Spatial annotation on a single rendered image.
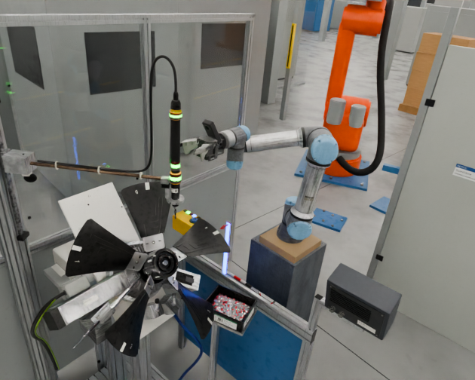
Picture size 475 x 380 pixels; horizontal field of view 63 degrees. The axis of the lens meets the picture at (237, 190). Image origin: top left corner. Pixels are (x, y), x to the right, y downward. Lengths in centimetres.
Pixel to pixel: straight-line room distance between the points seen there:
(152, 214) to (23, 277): 69
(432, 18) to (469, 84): 917
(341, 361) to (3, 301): 211
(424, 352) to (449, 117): 166
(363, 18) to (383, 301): 394
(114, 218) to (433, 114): 205
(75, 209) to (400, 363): 238
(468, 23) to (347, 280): 1032
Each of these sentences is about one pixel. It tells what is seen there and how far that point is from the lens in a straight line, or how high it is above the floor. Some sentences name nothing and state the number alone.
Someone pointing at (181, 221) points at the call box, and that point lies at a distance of 212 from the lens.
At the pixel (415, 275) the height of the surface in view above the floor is 39.
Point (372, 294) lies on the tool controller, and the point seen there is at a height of 124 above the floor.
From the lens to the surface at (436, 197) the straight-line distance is 295.
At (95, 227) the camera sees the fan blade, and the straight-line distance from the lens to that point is 151.
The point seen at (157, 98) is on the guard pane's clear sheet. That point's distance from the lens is 229.
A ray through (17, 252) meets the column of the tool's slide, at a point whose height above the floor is 112.
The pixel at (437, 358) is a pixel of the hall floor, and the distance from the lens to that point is 331.
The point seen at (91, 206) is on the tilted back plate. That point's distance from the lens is 183.
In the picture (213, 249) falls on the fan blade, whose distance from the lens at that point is 175.
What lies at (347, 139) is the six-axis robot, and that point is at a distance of 516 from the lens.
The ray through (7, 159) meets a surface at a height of 157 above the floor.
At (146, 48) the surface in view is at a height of 189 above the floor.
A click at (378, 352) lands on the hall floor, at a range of 314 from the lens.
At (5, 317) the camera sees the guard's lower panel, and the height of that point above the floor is 65.
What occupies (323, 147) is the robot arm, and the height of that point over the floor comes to 164.
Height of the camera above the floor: 224
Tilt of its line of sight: 29 degrees down
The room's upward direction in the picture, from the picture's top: 5 degrees clockwise
